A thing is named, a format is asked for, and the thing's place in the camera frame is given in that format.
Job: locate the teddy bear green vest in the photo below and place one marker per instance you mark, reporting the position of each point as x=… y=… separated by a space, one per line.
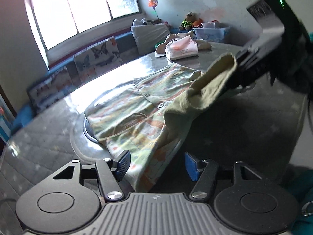
x=191 y=21

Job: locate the large butterfly print cushion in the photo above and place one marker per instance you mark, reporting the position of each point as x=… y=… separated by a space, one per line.
x=97 y=59

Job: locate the cream pink clothes pile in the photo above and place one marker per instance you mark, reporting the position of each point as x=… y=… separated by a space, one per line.
x=202 y=44

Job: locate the black white plush toy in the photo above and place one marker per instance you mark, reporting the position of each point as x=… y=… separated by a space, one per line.
x=142 y=22

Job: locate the colourful pinwheel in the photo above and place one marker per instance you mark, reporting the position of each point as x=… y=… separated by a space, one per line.
x=153 y=4

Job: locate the pink white packaged garment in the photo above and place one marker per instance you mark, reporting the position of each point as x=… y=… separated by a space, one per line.
x=181 y=48

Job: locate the window with white frame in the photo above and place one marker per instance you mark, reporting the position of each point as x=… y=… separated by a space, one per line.
x=65 y=25

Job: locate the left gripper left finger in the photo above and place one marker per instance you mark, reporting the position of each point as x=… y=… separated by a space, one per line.
x=110 y=172

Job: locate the round black induction cooker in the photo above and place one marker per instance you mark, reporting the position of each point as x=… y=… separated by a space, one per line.
x=83 y=141

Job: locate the clear blue storage box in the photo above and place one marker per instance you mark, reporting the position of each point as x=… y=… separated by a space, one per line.
x=213 y=32

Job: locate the blue sofa bench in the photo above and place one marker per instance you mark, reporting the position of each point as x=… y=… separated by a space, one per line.
x=128 y=51

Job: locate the colourful patterned child jacket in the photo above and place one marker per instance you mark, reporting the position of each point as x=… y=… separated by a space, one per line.
x=152 y=117

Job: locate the small butterfly print cushion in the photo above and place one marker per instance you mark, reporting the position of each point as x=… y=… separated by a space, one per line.
x=53 y=88

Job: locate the grey white pillow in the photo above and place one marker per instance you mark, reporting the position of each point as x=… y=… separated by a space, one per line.
x=147 y=36

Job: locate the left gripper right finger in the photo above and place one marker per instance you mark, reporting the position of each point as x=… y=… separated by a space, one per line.
x=204 y=173

